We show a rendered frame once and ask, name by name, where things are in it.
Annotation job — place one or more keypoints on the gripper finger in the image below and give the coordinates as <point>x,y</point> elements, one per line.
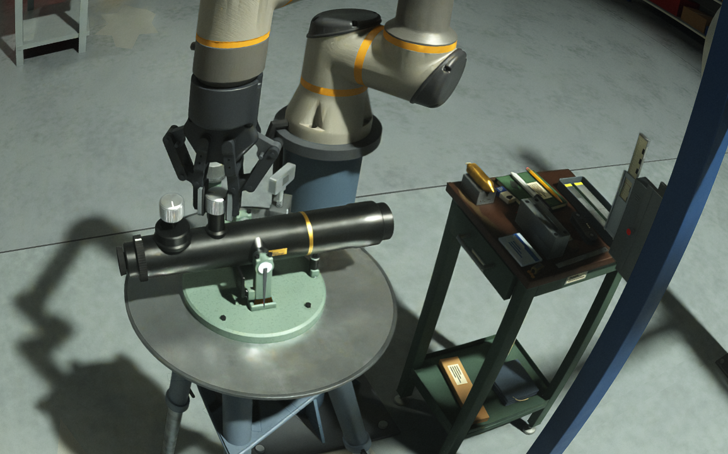
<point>256,157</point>
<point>182,157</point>

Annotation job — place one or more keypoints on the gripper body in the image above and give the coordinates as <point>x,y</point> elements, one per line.
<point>225,104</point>

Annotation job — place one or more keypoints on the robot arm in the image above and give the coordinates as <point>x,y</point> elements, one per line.
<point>338,63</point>

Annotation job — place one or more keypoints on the silver knurled micrometer knob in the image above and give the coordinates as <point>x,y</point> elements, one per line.
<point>171,206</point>

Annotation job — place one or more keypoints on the black focus knob silver cap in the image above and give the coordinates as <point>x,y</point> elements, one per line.
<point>215,214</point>

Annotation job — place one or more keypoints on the black level telescope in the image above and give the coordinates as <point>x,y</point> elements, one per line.
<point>275,236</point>

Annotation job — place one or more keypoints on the green round level base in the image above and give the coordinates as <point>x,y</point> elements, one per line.
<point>231,315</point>

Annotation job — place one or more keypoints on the black scale rack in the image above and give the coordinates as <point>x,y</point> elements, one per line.
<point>584,214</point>

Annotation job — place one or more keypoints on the dark grey scale holder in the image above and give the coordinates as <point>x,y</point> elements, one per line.
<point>638,227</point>

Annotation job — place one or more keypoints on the white metal stand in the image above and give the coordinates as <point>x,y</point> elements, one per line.
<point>48,31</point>

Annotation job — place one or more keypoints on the grey round instrument stand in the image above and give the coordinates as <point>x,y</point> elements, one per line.
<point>263,359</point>

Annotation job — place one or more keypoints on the yellow tool on grey block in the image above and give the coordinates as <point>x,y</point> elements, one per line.
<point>481,183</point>

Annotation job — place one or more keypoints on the green box white label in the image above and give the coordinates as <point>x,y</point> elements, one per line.
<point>531,186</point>

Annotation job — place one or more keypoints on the blue white card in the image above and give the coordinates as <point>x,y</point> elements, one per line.
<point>520,248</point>

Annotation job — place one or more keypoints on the yellow pencil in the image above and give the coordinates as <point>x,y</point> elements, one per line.
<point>543,184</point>

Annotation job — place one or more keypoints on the dark green cart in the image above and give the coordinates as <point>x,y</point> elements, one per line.
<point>508,302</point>

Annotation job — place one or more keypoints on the dark grey block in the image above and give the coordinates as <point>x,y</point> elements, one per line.
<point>543,227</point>

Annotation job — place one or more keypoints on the brown box white label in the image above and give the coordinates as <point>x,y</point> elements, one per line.
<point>461,384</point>

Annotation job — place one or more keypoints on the dark blue notebook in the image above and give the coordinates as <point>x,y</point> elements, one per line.
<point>518,384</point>

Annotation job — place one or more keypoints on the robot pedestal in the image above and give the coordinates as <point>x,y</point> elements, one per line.
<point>329,176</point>

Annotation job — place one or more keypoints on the green tilting drum bracket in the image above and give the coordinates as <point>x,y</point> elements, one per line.
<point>263,277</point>

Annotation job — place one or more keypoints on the blue jig column frame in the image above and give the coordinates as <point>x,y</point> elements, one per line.
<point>666,239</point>

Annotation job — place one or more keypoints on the dark wall shelf unit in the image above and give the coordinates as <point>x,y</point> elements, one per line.
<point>685,16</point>

